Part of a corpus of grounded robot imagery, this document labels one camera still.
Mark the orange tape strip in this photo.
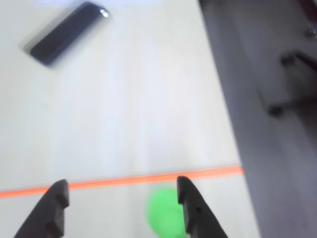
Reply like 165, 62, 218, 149
0, 165, 245, 199

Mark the green rubber duck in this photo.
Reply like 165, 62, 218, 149
145, 187, 186, 238

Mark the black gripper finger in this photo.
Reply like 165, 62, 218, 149
176, 176, 228, 238
12, 178, 70, 238

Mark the black rectangular device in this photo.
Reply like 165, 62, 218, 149
18, 1, 111, 69

